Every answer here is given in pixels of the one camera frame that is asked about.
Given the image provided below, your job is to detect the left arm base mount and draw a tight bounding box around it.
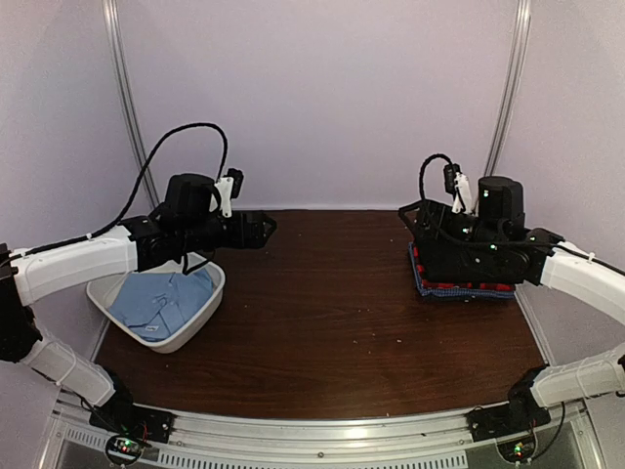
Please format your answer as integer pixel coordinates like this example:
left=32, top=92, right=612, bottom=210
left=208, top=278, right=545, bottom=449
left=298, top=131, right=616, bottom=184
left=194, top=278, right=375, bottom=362
left=81, top=401, right=174, bottom=444

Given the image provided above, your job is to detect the circuit board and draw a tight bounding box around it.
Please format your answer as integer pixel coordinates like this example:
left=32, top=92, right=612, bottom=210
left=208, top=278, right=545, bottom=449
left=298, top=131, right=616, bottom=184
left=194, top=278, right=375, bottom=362
left=496, top=438, right=537, bottom=464
left=104, top=435, right=150, bottom=466

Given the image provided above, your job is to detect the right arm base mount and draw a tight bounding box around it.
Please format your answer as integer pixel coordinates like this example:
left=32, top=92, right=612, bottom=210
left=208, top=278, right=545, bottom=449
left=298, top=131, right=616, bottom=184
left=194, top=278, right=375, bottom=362
left=465, top=403, right=551, bottom=442

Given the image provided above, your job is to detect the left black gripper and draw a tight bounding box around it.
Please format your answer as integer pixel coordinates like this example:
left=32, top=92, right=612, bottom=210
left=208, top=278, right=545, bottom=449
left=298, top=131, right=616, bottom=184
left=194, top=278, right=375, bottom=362
left=179, top=209, right=276, bottom=253

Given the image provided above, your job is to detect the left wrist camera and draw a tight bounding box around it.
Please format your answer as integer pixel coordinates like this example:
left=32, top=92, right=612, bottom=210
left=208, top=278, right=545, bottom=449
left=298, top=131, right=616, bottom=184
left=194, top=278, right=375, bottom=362
left=215, top=168, right=244, bottom=218

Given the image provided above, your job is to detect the aluminium frame post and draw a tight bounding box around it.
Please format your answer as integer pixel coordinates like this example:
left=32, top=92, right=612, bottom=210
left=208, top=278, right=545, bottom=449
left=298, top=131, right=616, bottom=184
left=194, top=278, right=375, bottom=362
left=483, top=0, right=532, bottom=176
left=101, top=0, right=160, bottom=216

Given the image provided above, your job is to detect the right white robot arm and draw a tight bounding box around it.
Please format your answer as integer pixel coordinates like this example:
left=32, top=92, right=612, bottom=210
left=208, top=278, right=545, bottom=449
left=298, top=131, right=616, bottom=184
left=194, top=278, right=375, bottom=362
left=398, top=174, right=624, bottom=432

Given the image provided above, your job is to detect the light blue long sleeve shirt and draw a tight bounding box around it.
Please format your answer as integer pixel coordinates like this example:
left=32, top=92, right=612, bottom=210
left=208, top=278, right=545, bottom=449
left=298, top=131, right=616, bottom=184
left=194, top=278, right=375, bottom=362
left=108, top=270, right=213, bottom=342

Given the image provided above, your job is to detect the left aluminium frame post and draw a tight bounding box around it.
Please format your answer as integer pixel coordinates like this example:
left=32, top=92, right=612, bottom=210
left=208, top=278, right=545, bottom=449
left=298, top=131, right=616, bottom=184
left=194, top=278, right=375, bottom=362
left=101, top=0, right=160, bottom=216

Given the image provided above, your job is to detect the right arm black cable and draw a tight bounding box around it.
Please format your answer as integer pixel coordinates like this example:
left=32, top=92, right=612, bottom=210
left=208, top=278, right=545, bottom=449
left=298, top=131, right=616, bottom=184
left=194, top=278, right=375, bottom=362
left=418, top=153, right=625, bottom=277

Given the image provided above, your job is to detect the white plastic tub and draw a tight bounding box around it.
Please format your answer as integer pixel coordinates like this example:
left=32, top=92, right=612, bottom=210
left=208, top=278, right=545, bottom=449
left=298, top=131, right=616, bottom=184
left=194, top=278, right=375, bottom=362
left=86, top=253, right=226, bottom=354

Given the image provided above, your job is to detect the right aluminium frame post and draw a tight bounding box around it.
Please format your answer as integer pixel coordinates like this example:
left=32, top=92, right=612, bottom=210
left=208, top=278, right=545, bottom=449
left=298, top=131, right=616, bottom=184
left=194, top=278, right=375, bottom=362
left=483, top=0, right=532, bottom=176

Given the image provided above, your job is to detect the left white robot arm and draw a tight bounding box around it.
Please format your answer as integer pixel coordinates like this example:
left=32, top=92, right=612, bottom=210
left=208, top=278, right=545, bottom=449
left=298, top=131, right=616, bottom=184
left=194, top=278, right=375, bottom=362
left=1, top=169, right=277, bottom=434

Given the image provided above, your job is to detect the folded blue checked shirt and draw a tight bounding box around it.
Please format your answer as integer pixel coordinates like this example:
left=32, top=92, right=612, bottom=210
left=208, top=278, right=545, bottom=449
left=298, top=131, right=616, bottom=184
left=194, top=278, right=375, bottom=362
left=411, top=252, right=516, bottom=301

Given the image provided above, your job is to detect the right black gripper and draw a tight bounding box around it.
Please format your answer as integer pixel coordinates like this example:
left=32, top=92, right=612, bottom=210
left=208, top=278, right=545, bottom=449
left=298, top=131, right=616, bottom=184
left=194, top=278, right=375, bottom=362
left=398, top=198, right=506, bottom=258

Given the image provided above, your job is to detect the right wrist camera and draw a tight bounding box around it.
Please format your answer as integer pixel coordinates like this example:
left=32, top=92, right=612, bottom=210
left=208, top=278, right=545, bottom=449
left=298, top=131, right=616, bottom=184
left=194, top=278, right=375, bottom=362
left=443, top=163, right=477, bottom=215

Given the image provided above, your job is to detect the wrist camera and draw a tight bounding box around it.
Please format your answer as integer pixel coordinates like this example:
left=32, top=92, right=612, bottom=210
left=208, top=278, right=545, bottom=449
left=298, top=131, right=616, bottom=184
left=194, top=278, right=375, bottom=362
left=443, top=163, right=477, bottom=215
left=215, top=168, right=244, bottom=218

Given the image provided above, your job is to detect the left circuit board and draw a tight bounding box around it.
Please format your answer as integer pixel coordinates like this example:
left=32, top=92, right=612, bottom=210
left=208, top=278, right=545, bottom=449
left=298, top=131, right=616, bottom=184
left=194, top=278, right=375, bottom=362
left=104, top=435, right=150, bottom=466

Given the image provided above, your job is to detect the right circuit board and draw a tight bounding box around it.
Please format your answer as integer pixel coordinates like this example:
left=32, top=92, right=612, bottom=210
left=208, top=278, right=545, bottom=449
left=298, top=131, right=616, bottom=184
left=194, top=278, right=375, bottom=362
left=496, top=438, right=537, bottom=464

